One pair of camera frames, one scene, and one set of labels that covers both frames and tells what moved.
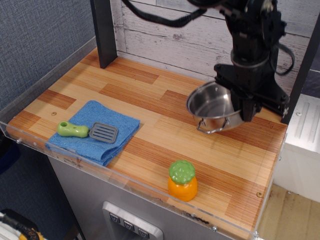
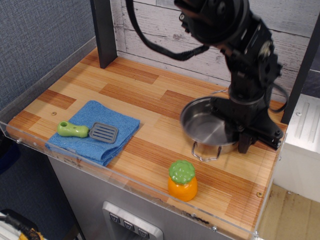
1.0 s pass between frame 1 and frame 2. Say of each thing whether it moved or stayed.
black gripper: moved
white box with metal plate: stayed
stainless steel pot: moved
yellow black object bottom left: stayed
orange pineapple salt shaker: stayed
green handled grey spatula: stayed
